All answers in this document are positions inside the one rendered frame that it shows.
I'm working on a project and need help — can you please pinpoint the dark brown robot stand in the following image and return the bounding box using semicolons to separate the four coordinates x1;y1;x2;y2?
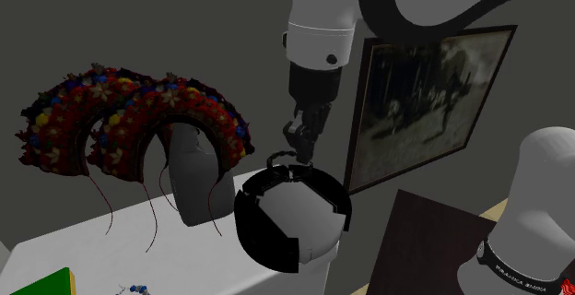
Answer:
366;189;497;295

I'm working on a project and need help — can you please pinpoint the dark framed wall picture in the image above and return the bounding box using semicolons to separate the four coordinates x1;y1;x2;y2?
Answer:
343;24;519;195

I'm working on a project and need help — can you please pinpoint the green box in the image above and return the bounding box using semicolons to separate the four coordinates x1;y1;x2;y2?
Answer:
8;266;77;295

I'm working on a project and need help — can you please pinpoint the black braided cord loop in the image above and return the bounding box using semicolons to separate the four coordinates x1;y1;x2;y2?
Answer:
266;149;299;170

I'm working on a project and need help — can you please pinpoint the red floral headdress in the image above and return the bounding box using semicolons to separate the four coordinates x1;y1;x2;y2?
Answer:
15;62;256;254

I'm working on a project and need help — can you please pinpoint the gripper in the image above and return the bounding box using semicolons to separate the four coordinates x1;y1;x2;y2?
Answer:
282;61;344;166

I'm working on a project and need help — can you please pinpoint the blue and white bead string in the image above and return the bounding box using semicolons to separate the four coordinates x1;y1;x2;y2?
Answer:
115;283;152;295

